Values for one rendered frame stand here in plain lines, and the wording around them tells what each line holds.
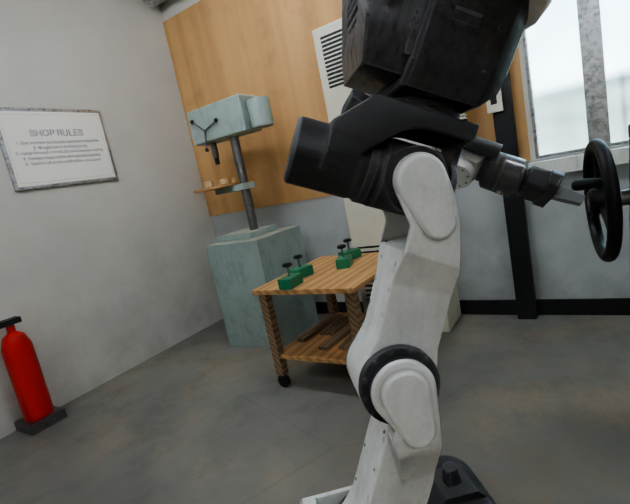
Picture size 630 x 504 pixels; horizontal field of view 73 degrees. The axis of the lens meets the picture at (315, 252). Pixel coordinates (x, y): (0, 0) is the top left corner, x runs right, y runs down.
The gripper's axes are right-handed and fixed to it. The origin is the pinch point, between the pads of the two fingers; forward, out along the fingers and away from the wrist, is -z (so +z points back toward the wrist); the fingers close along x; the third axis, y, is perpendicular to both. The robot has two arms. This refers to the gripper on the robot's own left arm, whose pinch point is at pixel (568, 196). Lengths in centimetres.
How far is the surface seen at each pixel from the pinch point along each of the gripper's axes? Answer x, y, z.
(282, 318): -164, -68, 95
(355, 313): -81, -44, 43
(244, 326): -168, -84, 118
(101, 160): -125, -26, 242
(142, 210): -158, -44, 222
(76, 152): -110, -29, 247
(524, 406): -84, -48, -30
